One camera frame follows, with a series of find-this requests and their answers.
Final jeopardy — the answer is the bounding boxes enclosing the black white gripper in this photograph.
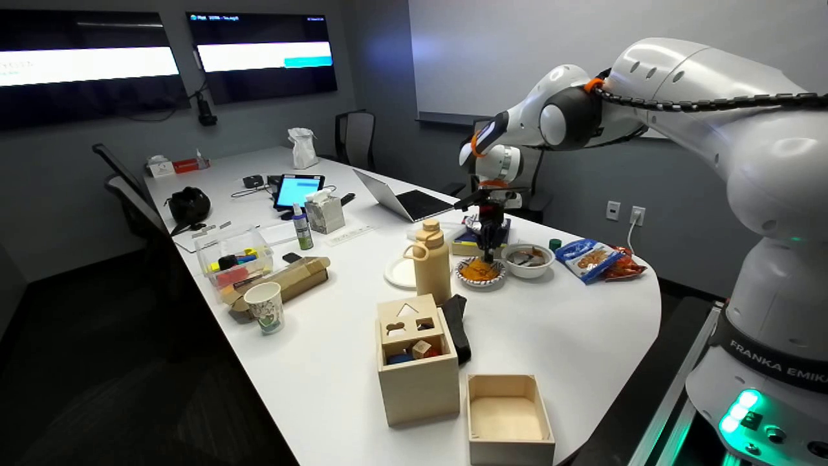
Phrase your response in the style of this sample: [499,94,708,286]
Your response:
[459,141,523,261]

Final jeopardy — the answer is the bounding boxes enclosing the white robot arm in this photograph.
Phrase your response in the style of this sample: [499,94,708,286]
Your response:
[459,36,828,466]

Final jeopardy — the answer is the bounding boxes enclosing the patterned paper bowl with chips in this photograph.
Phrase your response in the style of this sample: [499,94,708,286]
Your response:
[459,256,504,290]

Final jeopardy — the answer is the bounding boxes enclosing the white bowl with pretzels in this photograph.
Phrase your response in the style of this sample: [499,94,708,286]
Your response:
[502,243,550,279]

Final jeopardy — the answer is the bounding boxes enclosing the blue yellow box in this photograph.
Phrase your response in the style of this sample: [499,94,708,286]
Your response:
[451,228,479,256]

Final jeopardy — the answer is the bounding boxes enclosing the beige water bottle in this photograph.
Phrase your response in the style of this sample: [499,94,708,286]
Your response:
[403,220,451,307]

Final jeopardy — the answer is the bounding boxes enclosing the dark grey cloth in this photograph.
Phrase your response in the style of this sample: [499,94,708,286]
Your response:
[443,295,471,365]

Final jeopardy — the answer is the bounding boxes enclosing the open laptop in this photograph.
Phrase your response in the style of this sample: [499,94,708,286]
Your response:
[358,171,448,223]

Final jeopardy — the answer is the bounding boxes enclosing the white paper plate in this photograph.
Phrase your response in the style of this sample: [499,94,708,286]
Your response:
[382,260,416,290]

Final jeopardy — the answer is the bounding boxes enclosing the blue snack bag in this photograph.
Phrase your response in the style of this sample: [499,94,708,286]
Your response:
[557,238,618,286]

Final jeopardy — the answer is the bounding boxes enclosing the wooden shape sorter box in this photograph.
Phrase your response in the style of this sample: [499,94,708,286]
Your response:
[376,295,461,427]

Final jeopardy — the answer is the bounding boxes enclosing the red snack bag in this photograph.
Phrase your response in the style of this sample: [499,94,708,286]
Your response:
[602,246,645,282]

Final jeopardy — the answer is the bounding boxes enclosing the white tissue box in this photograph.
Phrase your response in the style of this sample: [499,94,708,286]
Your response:
[305,193,345,233]

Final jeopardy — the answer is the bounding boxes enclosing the far black chair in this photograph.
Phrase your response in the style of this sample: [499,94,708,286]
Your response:
[333,111,376,168]

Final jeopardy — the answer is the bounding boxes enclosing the open wooden tray box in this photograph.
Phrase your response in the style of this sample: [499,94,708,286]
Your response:
[466,375,557,466]

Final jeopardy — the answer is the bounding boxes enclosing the brown cardboard box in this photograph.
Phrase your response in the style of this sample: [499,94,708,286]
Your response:
[226,256,332,322]

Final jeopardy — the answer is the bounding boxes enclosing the small green bottle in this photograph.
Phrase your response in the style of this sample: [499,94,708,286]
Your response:
[292,207,312,251]

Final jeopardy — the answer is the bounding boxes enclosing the tablet with lit screen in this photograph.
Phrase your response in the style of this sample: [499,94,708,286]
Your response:
[272,173,327,210]

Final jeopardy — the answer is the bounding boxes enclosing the patterned paper cup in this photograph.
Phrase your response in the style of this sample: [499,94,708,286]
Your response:
[244,282,281,335]

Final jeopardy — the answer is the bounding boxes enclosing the clear plastic bin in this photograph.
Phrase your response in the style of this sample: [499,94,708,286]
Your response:
[197,228,272,289]

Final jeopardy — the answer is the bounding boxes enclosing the black headphones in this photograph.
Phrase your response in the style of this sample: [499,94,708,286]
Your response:
[169,188,213,233]

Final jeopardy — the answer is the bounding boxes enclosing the black office chair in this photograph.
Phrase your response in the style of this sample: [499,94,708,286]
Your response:
[94,142,182,290]

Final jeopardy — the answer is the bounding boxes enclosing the right wall monitor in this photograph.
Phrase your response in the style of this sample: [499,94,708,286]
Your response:
[186,10,337,105]

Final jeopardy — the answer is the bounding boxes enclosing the wall monitor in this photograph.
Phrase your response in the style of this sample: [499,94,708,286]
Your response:
[186,10,337,105]
[0,9,186,129]

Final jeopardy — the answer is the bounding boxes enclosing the left wall monitor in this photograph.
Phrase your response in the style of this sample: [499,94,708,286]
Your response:
[0,9,186,129]

